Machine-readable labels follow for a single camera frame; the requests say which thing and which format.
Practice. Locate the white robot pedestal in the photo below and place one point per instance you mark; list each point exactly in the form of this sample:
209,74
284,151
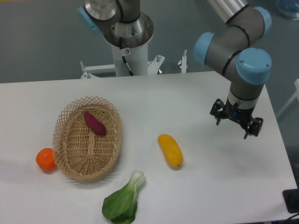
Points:
129,45

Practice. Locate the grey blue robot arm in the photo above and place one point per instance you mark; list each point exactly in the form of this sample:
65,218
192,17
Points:
230,54

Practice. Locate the purple sweet potato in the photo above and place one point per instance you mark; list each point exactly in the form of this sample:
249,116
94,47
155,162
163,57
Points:
95,125

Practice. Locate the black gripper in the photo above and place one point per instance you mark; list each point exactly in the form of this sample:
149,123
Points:
243,117

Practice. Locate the black device at table edge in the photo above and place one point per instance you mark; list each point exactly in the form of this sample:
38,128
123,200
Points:
291,198

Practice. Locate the yellow mango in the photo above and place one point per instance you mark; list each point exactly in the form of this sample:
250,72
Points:
171,150

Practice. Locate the woven wicker basket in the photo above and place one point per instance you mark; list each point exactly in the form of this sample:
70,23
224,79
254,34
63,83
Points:
79,152

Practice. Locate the green bok choy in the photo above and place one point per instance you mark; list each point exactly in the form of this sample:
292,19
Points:
120,207

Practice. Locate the white frame at right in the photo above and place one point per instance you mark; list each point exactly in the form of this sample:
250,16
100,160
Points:
290,103

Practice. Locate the blue plastic bag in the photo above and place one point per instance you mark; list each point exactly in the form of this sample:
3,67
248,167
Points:
288,8

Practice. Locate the orange tangerine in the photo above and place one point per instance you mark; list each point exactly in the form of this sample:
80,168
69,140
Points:
45,160

